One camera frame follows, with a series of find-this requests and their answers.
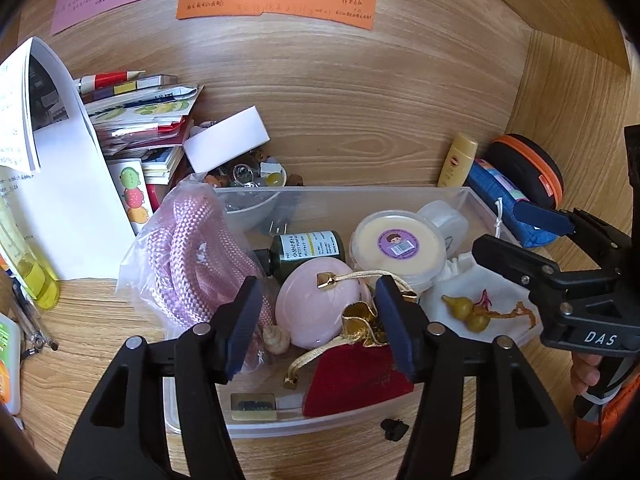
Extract pink knit cloth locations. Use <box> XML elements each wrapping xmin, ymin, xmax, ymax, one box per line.
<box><xmin>117</xmin><ymin>174</ymin><xmax>277</xmax><ymax>377</ymax></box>

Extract white drawstring pouch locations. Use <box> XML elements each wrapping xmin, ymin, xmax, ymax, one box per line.
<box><xmin>419</xmin><ymin>251</ymin><xmax>544</xmax><ymax>347</ymax></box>

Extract yellow gourd charm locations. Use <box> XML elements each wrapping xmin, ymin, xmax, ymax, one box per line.
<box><xmin>440</xmin><ymin>287</ymin><xmax>539</xmax><ymax>336</ymax></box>

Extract blue pencil case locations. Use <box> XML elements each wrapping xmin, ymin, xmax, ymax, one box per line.
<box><xmin>467</xmin><ymin>158</ymin><xmax>557</xmax><ymax>250</ymax></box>

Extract small white box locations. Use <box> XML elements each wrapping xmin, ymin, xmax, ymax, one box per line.
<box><xmin>182</xmin><ymin>106</ymin><xmax>271</xmax><ymax>174</ymax></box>

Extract black case orange zip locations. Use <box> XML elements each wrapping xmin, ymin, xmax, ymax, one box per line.
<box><xmin>485</xmin><ymin>133</ymin><xmax>565</xmax><ymax>210</ymax></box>

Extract fruit sticker card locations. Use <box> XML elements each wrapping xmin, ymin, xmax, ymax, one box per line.
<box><xmin>107</xmin><ymin>158</ymin><xmax>154</xmax><ymax>237</ymax></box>

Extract metal nail clippers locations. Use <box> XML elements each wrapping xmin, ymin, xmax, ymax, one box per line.
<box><xmin>9</xmin><ymin>279</ymin><xmax>60</xmax><ymax>357</ymax></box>

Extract yellow sunscreen bottle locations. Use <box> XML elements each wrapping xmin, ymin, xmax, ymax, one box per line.
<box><xmin>437</xmin><ymin>132</ymin><xmax>479</xmax><ymax>189</ymax></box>

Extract pink round compact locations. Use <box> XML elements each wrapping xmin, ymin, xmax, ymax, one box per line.
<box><xmin>274</xmin><ymin>258</ymin><xmax>374</xmax><ymax>350</ymax></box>

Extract red velvet pouch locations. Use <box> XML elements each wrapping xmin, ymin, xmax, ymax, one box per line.
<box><xmin>284</xmin><ymin>270</ymin><xmax>419</xmax><ymax>418</ymax></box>

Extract red and white pen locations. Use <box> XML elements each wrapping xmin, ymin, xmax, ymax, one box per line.
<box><xmin>74</xmin><ymin>70</ymin><xmax>146</xmax><ymax>94</ymax></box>

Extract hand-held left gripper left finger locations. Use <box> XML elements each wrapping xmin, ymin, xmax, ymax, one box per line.
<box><xmin>59</xmin><ymin>276</ymin><xmax>263</xmax><ymax>480</ymax></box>

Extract small ivory shell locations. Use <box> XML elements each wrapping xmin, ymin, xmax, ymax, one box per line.
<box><xmin>263</xmin><ymin>325</ymin><xmax>291</xmax><ymax>354</ymax></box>

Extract wooden shelf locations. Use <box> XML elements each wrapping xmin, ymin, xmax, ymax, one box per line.
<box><xmin>444</xmin><ymin>0</ymin><xmax>632</xmax><ymax>75</ymax></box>

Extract cream round box purple sticker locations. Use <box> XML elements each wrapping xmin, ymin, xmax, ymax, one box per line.
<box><xmin>348</xmin><ymin>209</ymin><xmax>448</xmax><ymax>294</ymax></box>

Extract person's right hand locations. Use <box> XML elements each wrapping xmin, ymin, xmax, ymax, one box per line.
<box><xmin>569</xmin><ymin>351</ymin><xmax>603</xmax><ymax>402</ymax></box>

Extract clear plastic storage box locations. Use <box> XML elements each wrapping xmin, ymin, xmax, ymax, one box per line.
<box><xmin>162</xmin><ymin>185</ymin><xmax>544</xmax><ymax>439</ymax></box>

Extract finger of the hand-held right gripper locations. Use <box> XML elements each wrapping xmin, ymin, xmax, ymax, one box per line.
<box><xmin>514</xmin><ymin>200</ymin><xmax>632</xmax><ymax>263</ymax></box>
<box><xmin>472</xmin><ymin>233</ymin><xmax>568</xmax><ymax>311</ymax></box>

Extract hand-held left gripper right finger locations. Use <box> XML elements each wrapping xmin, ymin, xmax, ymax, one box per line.
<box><xmin>374</xmin><ymin>275</ymin><xmax>581</xmax><ymax>480</ymax></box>

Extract translucent white round jar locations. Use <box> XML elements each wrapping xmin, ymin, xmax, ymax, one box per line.
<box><xmin>413</xmin><ymin>199</ymin><xmax>470</xmax><ymax>254</ymax></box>

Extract yellow-green spray bottle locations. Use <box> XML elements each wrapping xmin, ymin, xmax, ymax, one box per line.
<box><xmin>0</xmin><ymin>194</ymin><xmax>61</xmax><ymax>312</ymax></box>

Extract white green orange tube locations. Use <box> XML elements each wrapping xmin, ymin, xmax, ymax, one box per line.
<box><xmin>0</xmin><ymin>312</ymin><xmax>24</xmax><ymax>416</ymax></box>

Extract white bowl of beads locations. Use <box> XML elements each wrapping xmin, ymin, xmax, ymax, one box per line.
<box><xmin>204</xmin><ymin>156</ymin><xmax>289</xmax><ymax>232</ymax></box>

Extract dark green bottle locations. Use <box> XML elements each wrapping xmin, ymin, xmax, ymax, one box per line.
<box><xmin>252</xmin><ymin>229</ymin><xmax>347</xmax><ymax>284</ymax></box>

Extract small black clip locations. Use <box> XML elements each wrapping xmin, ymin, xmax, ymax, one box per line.
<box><xmin>380</xmin><ymin>417</ymin><xmax>411</xmax><ymax>442</ymax></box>

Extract stack of books and cards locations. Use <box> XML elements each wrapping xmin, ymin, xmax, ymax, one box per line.
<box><xmin>80</xmin><ymin>74</ymin><xmax>205</xmax><ymax>187</ymax></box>

